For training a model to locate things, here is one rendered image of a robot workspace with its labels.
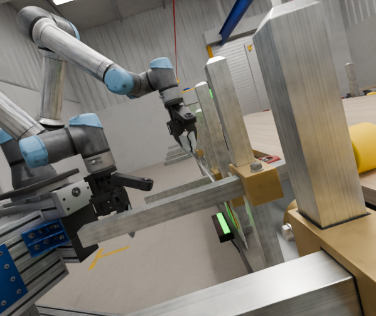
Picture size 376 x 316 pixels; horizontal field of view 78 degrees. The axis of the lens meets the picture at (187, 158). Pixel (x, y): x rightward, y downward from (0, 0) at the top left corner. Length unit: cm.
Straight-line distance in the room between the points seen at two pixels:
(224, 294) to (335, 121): 14
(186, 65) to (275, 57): 854
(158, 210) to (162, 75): 56
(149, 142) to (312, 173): 828
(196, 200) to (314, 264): 24
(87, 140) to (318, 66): 55
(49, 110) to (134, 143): 744
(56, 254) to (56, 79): 67
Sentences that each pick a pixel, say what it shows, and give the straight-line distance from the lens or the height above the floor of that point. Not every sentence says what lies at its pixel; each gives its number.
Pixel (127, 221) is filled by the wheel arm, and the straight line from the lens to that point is 41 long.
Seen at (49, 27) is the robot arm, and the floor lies 149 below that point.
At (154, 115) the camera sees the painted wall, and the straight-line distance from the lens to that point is 841.
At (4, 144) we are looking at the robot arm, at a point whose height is 121.
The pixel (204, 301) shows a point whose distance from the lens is 18.
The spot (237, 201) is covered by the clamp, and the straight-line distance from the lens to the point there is 64.
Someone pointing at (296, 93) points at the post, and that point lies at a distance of 18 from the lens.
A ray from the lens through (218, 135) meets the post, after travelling 67.
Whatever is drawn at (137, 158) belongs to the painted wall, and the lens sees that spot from 853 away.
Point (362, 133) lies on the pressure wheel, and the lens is 46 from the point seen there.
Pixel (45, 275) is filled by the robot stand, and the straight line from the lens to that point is 101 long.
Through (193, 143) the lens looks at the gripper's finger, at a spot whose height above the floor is 99.
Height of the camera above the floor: 108
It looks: 8 degrees down
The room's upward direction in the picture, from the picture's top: 18 degrees counter-clockwise
